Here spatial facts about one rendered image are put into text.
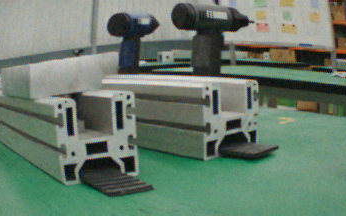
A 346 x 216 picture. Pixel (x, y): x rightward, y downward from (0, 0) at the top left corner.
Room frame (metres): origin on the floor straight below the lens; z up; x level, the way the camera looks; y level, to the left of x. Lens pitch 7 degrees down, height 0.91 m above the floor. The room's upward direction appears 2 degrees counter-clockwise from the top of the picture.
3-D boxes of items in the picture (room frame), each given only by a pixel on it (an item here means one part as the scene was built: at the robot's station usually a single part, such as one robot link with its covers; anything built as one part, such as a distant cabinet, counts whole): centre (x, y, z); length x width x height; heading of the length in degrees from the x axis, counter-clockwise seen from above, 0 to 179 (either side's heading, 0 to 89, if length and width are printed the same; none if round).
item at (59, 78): (0.58, 0.17, 0.87); 0.16 x 0.11 x 0.07; 40
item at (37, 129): (0.77, 0.33, 0.82); 0.80 x 0.10 x 0.09; 40
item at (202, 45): (0.93, -0.10, 0.89); 0.20 x 0.08 x 0.22; 124
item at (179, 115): (0.89, 0.19, 0.82); 0.80 x 0.10 x 0.09; 40
